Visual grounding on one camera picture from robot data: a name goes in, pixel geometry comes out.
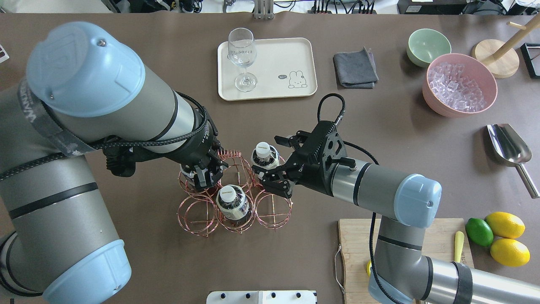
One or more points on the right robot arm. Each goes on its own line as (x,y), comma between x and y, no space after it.
(407,204)

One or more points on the pink bowl with ice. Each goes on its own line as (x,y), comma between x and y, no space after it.
(457,85)

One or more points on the black glass tray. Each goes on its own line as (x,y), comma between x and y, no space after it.
(530,53)

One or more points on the green bowl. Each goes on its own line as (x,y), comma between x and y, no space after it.
(425,45)

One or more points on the wooden glass holder stand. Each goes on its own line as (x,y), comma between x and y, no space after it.
(500,57)

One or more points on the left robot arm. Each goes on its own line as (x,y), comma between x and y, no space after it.
(85,91)

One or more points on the green lime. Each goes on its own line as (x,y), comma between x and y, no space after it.
(479,232)

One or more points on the tea bottle white cap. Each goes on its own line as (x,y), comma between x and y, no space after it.
(265,156)

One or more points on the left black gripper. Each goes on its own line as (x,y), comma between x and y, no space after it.
(197,148)

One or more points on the clear wine glass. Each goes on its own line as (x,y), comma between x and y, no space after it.
(242,52)

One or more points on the yellow plastic knife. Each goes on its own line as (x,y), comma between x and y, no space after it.
(458,246)

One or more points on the grey folded cloth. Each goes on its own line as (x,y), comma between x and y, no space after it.
(356,70)

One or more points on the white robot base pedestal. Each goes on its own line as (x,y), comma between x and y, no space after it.
(263,297)

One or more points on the yellow lemon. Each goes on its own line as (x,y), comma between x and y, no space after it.
(509,252)
(505,224)

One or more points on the cream serving tray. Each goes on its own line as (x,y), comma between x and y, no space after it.
(284,68)

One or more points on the copper wire bottle basket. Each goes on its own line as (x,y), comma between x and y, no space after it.
(200,215)

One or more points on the metal ice scoop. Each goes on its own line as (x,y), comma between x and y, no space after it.
(512,151)

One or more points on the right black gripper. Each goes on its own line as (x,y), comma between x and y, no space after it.
(313,177)

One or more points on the wooden cutting board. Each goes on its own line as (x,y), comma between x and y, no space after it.
(354,238)

